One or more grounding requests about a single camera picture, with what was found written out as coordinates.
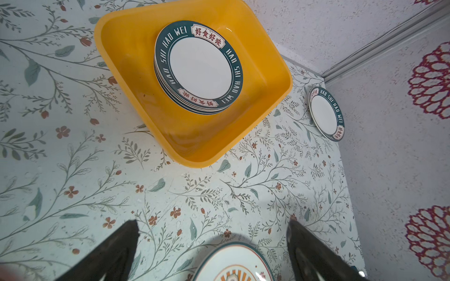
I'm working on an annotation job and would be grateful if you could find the green rim plate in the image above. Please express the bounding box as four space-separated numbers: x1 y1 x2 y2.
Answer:
154 21 244 111
154 64 227 115
308 86 345 142

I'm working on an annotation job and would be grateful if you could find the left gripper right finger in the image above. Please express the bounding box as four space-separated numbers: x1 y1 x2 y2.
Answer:
287 220 366 281

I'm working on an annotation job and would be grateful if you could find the sunburst plate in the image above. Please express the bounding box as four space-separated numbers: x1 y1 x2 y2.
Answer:
193 242 275 281

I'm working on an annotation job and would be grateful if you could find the yellow plastic bin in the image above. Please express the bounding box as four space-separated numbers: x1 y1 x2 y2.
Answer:
94 1 293 168

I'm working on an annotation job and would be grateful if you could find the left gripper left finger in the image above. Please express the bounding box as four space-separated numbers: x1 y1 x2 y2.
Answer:
58 220 139 281

